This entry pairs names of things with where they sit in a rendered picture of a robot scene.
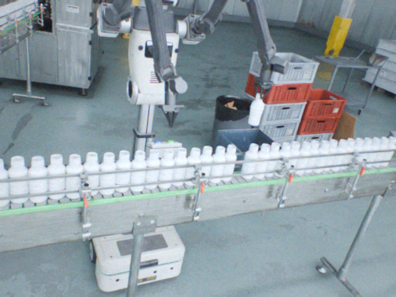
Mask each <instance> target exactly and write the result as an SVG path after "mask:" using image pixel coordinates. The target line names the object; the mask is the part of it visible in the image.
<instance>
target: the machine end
mask: <svg viewBox="0 0 396 297"><path fill-rule="evenodd" d="M14 1H18V0H0V7H1V6H3V7H4V6H6V5H8V4H11V3H12V2H14ZM105 2H106V0H52V14H53V19H52V21H50V22H49V23H47V24H46V25H45V26H42V27H41V28H39V29H38V30H36V31H35V32H34V33H33V35H32V36H28V37H29V43H30V65H31V81H33V82H44V83H48V84H55V85H65V86H71V87H78V88H81V89H82V91H81V92H79V95H82V96H83V97H85V96H86V95H88V93H87V92H84V89H85V88H87V89H88V87H89V86H90V84H91V82H92V81H94V80H95V79H94V77H95V74H96V73H97V70H98V69H99V68H100V67H99V65H100V63H101V60H102V56H103V54H104V53H103V37H101V36H99V34H98V24H97V10H98V9H99V7H100V5H101V3H105ZM0 77H3V78H10V79H19V80H27V72H26V57H25V39H23V40H21V41H20V42H19V43H18V44H16V45H14V46H13V47H11V48H10V49H8V50H6V52H5V53H3V54H1V55H0Z"/></svg>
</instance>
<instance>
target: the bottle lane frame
mask: <svg viewBox="0 0 396 297"><path fill-rule="evenodd" d="M356 174H357V171H352V172H351V171H350V172H344V173H333V174H328V173H327V174H320V175H314V176H311V175H310V176H302V177H299V176H298V177H297V179H295V178H293V180H292V182H291V183H289V185H288V188H287V191H286V193H285V196H286V200H285V201H284V206H283V208H280V209H285V208H290V207H298V206H304V205H312V204H320V203H325V202H334V201H338V200H346V198H347V197H346V195H347V192H345V186H346V185H348V183H347V181H348V179H349V178H352V179H351V181H350V185H351V186H352V184H353V181H354V179H355V177H356ZM285 181H286V177H285V178H284V179H277V180H274V179H273V180H271V181H267V180H266V181H259V182H254V181H253V182H252V183H247V182H246V183H239V184H232V183H231V184H230V185H226V184H224V185H222V186H218V185H217V186H211V187H210V186H208V188H205V189H204V192H203V193H201V196H200V202H199V207H200V208H201V211H200V212H199V220H198V221H196V222H199V221H204V220H212V219H218V218H226V217H233V216H238V215H247V214H252V213H260V212H264V211H269V210H277V204H278V203H279V202H278V201H277V198H276V195H277V194H278V193H280V191H278V189H279V187H280V186H281V185H283V187H284V185H285ZM394 183H396V167H395V168H391V167H390V168H383V169H375V170H370V171H368V170H365V171H364V175H362V176H361V175H360V176H359V178H358V181H357V184H356V186H355V187H356V191H355V193H353V198H350V199H355V198H361V197H369V196H378V195H383V194H384V193H385V191H386V189H387V186H388V185H389V184H394ZM283 187H282V190H281V193H282V191H283ZM197 192H198V188H194V187H193V189H186V188H185V189H182V190H178V189H176V190H175V191H170V190H168V191H163V192H161V191H160V190H159V192H157V193H152V192H151V191H150V194H143V193H141V194H139V195H133V194H132V195H131V196H123V195H122V196H121V197H114V196H112V197H109V198H104V197H103V196H102V198H101V199H96V200H94V199H93V197H92V199H91V200H90V201H89V202H88V209H90V215H88V218H90V223H91V226H90V228H89V233H90V236H89V238H87V239H92V238H100V237H104V236H109V235H117V234H123V233H131V232H133V226H134V220H135V219H137V218H138V217H145V216H151V215H154V216H156V217H157V218H158V220H157V224H156V228H161V227H166V226H174V225H178V224H183V223H191V222H192V216H193V214H194V210H193V209H192V208H193V204H195V201H194V198H195V196H197ZM83 208H84V201H83V200H82V199H81V200H80V201H78V202H72V201H71V200H70V202H65V203H60V201H58V204H53V205H49V204H48V203H47V205H41V206H37V205H36V204H35V206H34V207H24V206H23V205H22V208H21V209H11V207H9V209H8V210H0V254H3V253H7V252H12V251H21V250H25V249H30V248H38V247H43V246H52V245H53V244H61V243H70V242H74V241H79V240H82V213H83Z"/></svg>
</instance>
